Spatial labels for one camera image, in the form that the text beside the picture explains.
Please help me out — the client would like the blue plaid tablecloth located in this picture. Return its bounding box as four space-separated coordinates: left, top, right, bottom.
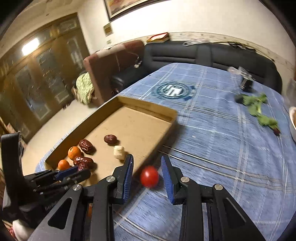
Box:
34 62 296 241

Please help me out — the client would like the small black electronic device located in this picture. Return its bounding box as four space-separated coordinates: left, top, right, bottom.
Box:
239 76 254 92

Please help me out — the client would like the green leafy vegetable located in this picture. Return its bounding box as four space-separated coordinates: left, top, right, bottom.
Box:
235 93 279 130

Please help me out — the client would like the brown armchair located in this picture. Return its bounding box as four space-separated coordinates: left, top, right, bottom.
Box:
83 40 144 107

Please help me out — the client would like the black leather sofa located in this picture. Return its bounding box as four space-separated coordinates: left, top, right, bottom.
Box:
110 41 282 93

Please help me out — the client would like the white gloved left hand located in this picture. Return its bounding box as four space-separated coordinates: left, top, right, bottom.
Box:
12 219 35 241

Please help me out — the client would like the wooden glass door cabinet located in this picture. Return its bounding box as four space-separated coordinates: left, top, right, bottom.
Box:
1 13 89 142

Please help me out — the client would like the red flat box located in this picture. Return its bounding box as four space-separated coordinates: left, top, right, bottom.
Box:
147 32 170 44

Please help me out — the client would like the green patterned cushion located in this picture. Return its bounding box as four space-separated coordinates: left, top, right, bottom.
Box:
71 72 94 105

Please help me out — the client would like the framed horse painting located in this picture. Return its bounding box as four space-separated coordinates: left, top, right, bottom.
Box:
103 0 163 21

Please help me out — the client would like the dark jujube by vegetable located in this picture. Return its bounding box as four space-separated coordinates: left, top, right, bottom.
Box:
273 128 280 136

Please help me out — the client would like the shallow cardboard tray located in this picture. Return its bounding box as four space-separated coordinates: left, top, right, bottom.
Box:
45 96 178 186

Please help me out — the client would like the red cherry tomato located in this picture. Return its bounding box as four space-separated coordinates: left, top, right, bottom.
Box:
140 166 159 188

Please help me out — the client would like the dried red jujube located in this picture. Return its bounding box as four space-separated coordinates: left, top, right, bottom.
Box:
104 134 118 146
73 156 94 168
79 139 95 154

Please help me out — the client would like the white plastic bowl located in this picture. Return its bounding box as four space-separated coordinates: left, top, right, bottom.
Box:
289 106 296 143

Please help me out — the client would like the orange kumquat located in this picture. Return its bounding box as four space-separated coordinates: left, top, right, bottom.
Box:
68 146 82 161
58 159 71 171

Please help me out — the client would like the beige peeled fruit chunk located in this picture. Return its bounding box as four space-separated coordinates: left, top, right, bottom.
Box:
113 146 126 160

